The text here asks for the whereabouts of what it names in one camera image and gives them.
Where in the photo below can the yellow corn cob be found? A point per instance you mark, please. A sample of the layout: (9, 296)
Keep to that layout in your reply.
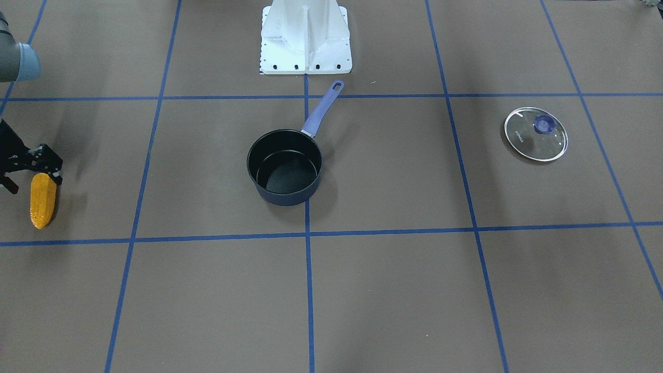
(42, 200)

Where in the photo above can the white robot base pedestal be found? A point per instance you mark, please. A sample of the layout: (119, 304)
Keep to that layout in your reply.
(305, 37)

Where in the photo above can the dark blue saucepan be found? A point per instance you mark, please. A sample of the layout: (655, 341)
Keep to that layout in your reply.
(285, 165)

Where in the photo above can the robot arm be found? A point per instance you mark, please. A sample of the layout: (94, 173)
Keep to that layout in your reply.
(20, 62)

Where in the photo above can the glass pot lid blue knob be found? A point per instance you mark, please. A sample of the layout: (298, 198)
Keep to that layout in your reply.
(535, 134)

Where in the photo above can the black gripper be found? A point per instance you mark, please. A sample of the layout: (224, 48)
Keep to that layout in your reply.
(7, 146)

